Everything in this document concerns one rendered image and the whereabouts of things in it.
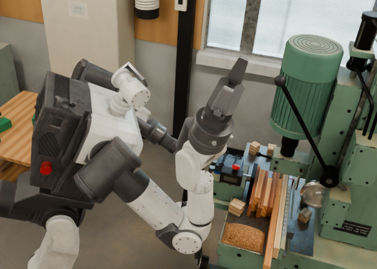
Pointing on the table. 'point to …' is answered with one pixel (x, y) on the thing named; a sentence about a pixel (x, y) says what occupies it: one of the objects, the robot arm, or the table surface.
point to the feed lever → (326, 175)
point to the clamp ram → (251, 178)
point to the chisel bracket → (289, 163)
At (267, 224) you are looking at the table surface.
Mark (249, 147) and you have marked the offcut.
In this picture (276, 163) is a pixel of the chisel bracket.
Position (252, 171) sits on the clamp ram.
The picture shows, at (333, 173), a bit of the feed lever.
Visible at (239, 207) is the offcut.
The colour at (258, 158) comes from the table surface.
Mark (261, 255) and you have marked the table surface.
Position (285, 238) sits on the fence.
